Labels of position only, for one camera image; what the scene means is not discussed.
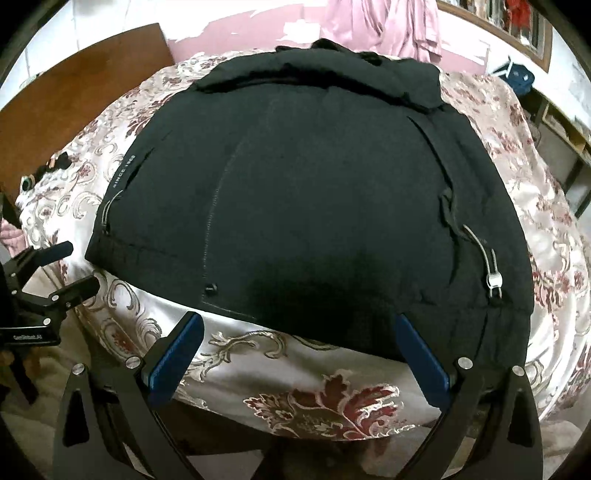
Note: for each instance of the dark blue bag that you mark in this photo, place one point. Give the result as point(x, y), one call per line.
point(517, 76)

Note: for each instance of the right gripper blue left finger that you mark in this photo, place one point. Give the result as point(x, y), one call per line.
point(108, 427)

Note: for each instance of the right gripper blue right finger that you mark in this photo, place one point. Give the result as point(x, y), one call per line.
point(507, 446)

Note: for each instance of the brown wooden headboard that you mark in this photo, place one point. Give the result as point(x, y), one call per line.
point(49, 112)

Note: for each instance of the right pink curtain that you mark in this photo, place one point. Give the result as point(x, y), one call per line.
point(399, 28)

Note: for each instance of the small black items on bed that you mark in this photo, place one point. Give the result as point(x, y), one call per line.
point(61, 162)

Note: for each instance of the floral satin bedspread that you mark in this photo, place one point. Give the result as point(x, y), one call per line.
point(287, 385)

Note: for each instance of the red hanging cloth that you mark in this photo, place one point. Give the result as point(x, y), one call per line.
point(519, 12)

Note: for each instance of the wooden shelf unit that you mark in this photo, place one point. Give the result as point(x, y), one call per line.
point(564, 146)

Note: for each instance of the black padded jacket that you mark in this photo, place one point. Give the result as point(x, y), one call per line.
point(323, 193)

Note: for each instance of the brown framed barred window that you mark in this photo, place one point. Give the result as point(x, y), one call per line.
point(535, 41)

